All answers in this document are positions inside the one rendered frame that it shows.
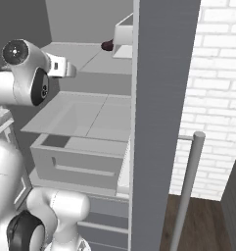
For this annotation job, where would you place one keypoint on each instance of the grey fridge drawer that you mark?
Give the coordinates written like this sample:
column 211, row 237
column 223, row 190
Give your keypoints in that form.
column 80, row 163

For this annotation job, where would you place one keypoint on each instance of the grey freezer drawer front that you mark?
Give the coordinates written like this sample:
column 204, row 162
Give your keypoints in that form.
column 106, row 219

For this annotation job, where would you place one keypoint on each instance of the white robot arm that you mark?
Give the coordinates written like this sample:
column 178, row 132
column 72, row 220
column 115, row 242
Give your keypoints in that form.
column 23, row 80

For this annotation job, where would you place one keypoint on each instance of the grey fridge shelf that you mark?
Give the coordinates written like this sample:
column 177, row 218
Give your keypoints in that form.
column 90, row 114
column 90, row 62

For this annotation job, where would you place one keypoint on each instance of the dark grey cabinet side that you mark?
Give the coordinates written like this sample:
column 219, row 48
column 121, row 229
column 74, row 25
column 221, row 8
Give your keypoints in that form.
column 234, row 209

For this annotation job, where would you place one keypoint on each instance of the dark red strawberry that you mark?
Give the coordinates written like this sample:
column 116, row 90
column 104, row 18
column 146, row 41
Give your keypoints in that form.
column 106, row 45

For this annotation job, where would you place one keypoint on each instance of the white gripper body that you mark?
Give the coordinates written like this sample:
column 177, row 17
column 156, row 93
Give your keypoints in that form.
column 71, row 70

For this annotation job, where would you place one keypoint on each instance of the grey fridge door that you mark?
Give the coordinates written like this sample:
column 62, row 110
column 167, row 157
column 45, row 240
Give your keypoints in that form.
column 162, row 98

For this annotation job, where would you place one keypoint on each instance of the white fridge door bin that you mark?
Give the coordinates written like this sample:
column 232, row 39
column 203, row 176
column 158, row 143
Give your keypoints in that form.
column 124, row 36
column 124, row 173

